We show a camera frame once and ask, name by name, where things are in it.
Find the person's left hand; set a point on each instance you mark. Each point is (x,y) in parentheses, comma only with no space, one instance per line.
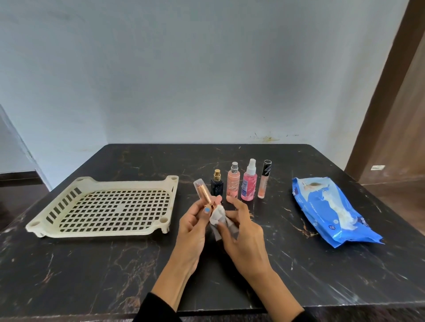
(189,239)

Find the person's right hand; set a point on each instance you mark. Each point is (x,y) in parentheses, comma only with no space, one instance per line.
(247,242)

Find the person's left thumb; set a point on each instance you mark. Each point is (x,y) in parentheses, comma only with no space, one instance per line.
(203,215)

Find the person's right thumb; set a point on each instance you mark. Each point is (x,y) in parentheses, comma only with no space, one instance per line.
(224,235)

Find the white wet wipe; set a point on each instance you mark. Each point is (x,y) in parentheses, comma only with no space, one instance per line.
(217,214)

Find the rose gold clear-capped bottle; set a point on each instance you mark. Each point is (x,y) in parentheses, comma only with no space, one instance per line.
(203,192)

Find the person's left forearm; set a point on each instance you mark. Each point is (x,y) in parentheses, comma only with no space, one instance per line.
(172,285)

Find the person's right forearm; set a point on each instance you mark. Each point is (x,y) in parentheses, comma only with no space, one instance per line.
(275,295)

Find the dark blue gold-capped perfume bottle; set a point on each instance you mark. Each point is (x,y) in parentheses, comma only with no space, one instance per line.
(216,186)

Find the peach spray bottle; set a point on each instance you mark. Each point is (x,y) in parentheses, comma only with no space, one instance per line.
(233,183)

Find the pink white-capped spray bottle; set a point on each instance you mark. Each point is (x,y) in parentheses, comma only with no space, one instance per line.
(249,184)

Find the slim black-capped perfume tube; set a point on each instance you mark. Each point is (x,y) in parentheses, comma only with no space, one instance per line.
(264,180)

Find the cream perforated plastic tray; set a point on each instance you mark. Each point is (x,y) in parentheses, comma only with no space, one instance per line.
(106,207)

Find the black left sleeve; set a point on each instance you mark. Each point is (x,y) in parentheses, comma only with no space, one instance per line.
(156,310)

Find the black sleeve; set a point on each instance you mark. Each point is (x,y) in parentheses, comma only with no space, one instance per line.
(303,316)
(156,310)

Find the blue wet wipes pack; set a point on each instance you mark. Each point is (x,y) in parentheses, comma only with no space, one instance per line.
(330,210)

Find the black right sleeve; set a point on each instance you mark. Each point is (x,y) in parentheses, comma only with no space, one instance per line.
(303,316)

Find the small white door latch plate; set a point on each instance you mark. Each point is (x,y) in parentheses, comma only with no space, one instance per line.
(377,167)

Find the brown wooden door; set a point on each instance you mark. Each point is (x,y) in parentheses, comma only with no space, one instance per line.
(396,132)

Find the dark brown door frame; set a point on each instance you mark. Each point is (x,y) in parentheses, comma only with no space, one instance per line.
(381,89)

